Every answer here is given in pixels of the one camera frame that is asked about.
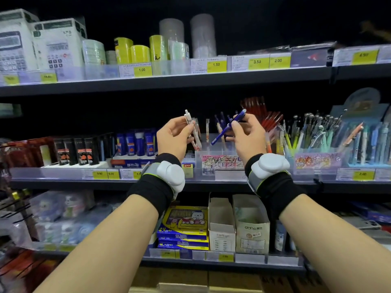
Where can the person's right hand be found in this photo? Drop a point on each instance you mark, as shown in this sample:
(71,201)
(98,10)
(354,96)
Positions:
(249,140)

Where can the person's left hand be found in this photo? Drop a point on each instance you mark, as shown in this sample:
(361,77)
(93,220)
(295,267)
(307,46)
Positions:
(171,138)

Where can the person's left thumb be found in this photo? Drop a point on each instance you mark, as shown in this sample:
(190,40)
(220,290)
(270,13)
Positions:
(186,127)

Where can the person's right thumb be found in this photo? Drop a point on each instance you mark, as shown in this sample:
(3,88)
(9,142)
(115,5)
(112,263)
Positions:
(235,126)

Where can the white retractable pen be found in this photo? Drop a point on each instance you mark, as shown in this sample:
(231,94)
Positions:
(195,135)

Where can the blue capped pen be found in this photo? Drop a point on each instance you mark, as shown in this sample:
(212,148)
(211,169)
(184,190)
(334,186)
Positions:
(220,135)

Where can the person's left forearm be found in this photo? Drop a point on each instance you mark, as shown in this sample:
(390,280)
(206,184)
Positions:
(100,247)

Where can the person's right forearm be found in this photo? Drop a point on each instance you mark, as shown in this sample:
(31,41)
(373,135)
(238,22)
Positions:
(333,241)

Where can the bunch of blue pens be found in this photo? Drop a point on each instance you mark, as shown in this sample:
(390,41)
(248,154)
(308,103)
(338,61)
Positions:
(222,123)

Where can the bunch of red pens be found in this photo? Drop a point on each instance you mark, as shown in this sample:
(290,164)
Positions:
(262,114)

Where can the clear pen tray printed label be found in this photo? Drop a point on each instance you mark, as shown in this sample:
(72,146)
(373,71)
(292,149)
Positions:
(221,160)

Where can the small yellow note pad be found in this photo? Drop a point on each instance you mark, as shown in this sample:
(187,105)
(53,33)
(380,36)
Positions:
(187,170)

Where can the dark grey metal shelf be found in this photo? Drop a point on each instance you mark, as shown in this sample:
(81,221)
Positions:
(213,185)
(195,80)
(232,265)

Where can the bunch of yellow pens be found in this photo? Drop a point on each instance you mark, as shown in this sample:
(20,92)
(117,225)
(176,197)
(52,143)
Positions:
(285,141)

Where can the row of blue glue sticks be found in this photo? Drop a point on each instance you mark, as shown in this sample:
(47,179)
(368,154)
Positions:
(136,143)

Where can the row of yellow price labels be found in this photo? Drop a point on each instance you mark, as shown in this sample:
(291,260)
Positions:
(100,174)
(217,66)

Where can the blue and red display box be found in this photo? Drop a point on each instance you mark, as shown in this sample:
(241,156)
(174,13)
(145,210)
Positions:
(128,162)

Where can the black wristband with white tracker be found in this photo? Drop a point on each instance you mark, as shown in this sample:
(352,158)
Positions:
(149,187)
(275,183)

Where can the mint tape roll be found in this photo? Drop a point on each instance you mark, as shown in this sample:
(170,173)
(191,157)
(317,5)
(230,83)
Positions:
(179,51)

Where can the bunch of pastel mechanical pencils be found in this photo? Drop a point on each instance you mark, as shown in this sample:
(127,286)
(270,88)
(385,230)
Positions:
(314,131)

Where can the yellow-green tape roll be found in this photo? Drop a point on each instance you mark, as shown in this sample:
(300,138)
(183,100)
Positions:
(158,48)

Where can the short yellow tape roll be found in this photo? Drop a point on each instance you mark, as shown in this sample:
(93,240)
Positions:
(140,53)

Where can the clear pencil tray pink label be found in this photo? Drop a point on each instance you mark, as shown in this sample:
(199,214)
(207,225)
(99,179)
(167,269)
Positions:
(317,161)

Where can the tall yellow tape roll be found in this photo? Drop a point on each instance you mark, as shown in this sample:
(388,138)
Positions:
(123,50)

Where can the stack of blue bear boxes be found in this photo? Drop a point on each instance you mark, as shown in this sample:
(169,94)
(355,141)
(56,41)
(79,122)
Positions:
(184,227)

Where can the dark flat packet red print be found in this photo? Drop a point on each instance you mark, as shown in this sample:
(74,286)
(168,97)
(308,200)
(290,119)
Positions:
(310,56)

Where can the small pale tape roll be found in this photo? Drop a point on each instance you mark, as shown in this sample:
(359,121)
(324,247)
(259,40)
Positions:
(111,57)

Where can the white cardboard display box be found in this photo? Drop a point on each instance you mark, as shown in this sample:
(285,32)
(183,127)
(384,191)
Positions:
(221,228)

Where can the beige cardboard display box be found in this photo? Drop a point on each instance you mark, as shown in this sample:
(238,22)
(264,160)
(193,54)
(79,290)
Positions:
(252,228)

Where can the row of black ink boxes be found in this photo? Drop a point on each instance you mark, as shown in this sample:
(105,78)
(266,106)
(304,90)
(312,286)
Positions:
(81,151)

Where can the pale green tape roll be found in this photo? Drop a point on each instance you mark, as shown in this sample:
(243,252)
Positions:
(94,52)

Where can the blue card pen display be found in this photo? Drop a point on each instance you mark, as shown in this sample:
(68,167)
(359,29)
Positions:
(366,131)

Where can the pile of clear toy packets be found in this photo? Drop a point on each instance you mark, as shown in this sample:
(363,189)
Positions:
(65,216)

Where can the small white calculator box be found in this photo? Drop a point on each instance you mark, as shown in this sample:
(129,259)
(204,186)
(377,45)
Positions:
(58,45)

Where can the brown cardboard cartons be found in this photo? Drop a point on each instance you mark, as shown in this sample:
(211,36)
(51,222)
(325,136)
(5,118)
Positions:
(213,282)

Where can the pile of blue flat packets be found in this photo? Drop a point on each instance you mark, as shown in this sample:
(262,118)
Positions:
(371,215)

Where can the red and black packets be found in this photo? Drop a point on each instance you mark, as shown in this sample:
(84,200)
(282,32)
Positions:
(24,152)

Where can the large white calculator box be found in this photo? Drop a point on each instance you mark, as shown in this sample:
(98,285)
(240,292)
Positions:
(13,42)

